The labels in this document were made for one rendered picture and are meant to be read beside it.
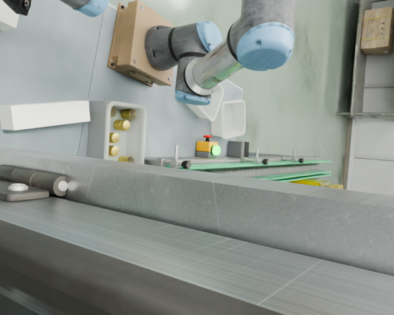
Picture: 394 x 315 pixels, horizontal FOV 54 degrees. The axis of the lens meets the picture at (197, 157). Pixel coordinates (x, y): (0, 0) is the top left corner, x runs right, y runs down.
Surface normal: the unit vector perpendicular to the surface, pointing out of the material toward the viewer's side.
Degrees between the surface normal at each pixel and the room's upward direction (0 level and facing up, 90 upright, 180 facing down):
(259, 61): 79
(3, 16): 0
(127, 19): 90
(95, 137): 90
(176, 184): 90
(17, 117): 0
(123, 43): 90
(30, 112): 0
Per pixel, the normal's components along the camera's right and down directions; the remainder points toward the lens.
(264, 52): -0.05, 0.97
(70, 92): 0.81, 0.08
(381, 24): -0.52, -0.07
